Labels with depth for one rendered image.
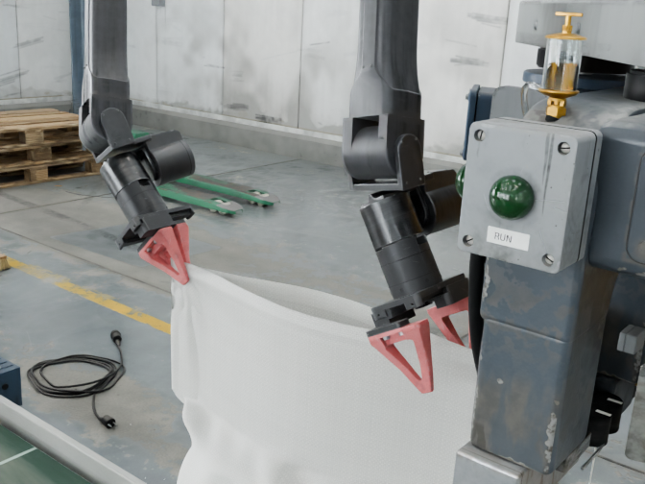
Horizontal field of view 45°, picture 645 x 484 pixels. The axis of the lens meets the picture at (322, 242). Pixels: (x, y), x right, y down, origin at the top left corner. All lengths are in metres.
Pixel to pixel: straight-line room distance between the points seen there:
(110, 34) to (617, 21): 0.72
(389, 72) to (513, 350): 0.34
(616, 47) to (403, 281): 0.31
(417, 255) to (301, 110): 6.63
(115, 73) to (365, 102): 0.45
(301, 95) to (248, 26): 0.91
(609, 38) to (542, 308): 0.27
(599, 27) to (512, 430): 0.37
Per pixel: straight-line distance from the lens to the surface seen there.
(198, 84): 8.37
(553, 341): 0.60
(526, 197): 0.52
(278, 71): 7.59
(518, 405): 0.63
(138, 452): 2.67
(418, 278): 0.83
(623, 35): 0.72
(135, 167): 1.13
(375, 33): 0.84
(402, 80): 0.83
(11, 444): 2.03
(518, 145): 0.53
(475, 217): 0.55
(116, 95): 1.15
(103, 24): 1.19
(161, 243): 1.09
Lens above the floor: 1.40
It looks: 17 degrees down
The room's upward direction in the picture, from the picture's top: 3 degrees clockwise
